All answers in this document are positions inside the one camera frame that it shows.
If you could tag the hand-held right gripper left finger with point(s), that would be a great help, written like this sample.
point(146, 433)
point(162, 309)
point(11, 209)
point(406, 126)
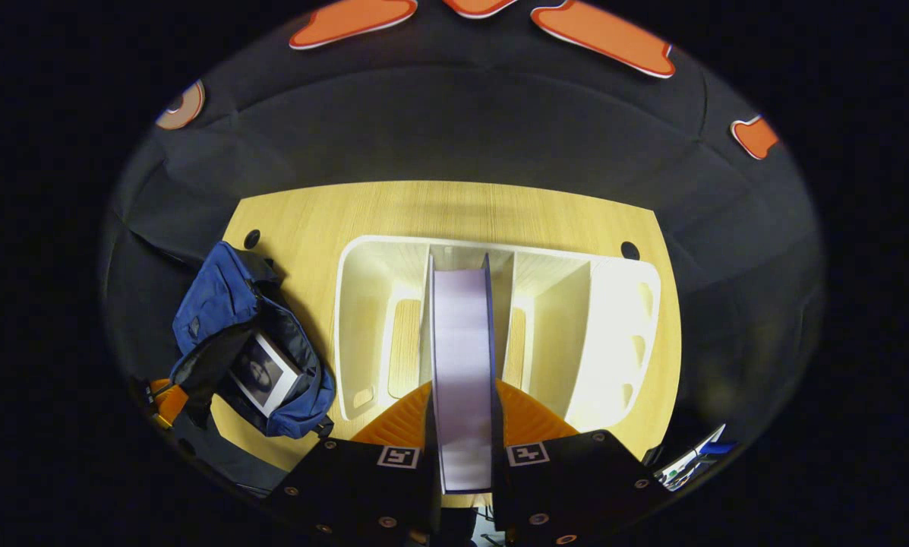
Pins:
point(355, 486)

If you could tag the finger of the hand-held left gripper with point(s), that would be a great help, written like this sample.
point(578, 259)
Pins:
point(169, 403)

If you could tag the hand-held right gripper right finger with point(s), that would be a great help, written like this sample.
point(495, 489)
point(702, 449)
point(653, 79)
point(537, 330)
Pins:
point(568, 486)

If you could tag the grey cover book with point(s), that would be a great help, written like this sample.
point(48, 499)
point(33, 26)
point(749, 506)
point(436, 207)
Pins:
point(264, 372)

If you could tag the blue schoolbag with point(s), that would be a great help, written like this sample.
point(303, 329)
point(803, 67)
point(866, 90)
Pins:
point(215, 304)

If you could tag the white bookshelf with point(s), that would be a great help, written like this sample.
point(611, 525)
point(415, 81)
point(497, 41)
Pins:
point(606, 342)

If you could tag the blue cover book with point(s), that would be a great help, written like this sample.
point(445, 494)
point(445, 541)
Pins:
point(463, 365)

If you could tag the black table grommet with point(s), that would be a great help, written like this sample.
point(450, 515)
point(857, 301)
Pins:
point(251, 239)
point(629, 250)

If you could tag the black backdrop cloth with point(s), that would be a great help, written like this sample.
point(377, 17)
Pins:
point(462, 129)

